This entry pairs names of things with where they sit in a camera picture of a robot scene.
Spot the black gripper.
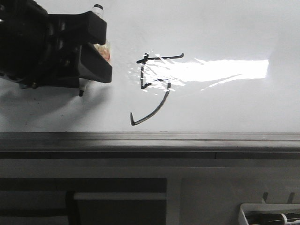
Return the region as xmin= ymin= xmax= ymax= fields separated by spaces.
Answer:
xmin=0 ymin=0 xmax=113 ymax=89

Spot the white whiteboard marker pen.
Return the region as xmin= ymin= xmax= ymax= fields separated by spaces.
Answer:
xmin=78 ymin=4 xmax=111 ymax=97

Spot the white plastic tray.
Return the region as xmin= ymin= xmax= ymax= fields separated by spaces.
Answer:
xmin=238 ymin=203 xmax=300 ymax=225

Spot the white whiteboard with metal frame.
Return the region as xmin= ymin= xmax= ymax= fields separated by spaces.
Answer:
xmin=0 ymin=0 xmax=300 ymax=159

